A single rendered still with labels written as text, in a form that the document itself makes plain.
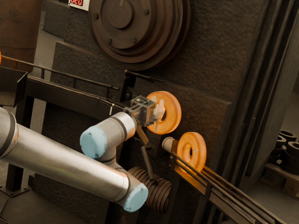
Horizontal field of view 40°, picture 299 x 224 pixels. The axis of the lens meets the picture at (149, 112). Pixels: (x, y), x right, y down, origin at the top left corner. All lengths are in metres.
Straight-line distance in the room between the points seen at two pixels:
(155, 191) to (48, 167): 0.73
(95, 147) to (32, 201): 1.20
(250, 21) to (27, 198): 1.50
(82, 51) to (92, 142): 0.90
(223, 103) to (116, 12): 0.57
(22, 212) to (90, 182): 1.24
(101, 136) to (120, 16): 0.62
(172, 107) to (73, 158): 0.55
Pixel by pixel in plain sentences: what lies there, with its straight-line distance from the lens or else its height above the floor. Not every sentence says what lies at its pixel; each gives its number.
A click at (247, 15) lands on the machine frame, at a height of 1.22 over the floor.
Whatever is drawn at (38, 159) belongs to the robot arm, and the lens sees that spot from 0.94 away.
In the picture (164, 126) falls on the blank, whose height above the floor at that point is 0.79.
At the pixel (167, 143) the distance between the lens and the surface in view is 1.63.
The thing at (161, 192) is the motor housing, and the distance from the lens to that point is 1.62.
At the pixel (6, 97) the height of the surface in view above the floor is 0.60.
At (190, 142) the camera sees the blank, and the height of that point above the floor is 0.75.
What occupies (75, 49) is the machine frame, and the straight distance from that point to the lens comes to 2.07.
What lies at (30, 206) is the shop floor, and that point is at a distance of 2.32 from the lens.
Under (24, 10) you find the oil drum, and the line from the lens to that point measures 4.52.
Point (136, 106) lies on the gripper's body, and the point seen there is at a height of 0.87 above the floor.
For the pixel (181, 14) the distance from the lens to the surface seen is 1.64.
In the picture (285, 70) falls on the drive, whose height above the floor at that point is 0.97.
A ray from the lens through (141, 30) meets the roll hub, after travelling 1.63.
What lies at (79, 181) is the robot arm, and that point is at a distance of 1.04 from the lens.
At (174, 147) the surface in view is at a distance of 1.57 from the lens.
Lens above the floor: 1.26
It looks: 17 degrees down
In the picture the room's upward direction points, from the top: 14 degrees clockwise
